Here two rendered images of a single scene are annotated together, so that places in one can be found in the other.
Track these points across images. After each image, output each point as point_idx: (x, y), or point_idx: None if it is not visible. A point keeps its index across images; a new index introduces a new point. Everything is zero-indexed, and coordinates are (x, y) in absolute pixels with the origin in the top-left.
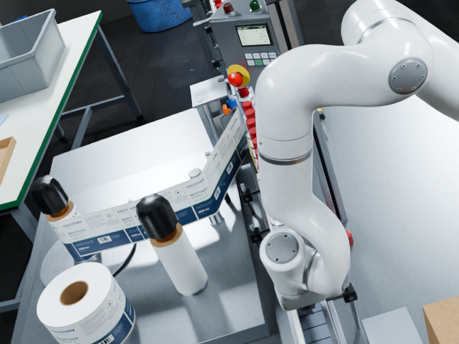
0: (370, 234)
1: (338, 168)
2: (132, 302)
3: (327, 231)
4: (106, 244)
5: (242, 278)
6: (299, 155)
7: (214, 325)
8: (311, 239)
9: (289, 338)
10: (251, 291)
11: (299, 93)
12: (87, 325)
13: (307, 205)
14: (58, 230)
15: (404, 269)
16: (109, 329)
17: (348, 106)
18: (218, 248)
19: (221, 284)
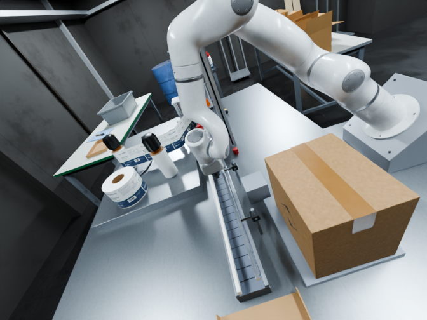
0: (245, 148)
1: (233, 127)
2: (147, 183)
3: (214, 122)
4: (138, 162)
5: (192, 169)
6: (194, 75)
7: (179, 188)
8: (206, 126)
9: (211, 191)
10: (195, 173)
11: (187, 32)
12: (122, 191)
13: (203, 108)
14: (116, 157)
15: (259, 159)
16: (133, 193)
17: (237, 107)
18: (183, 160)
19: (183, 173)
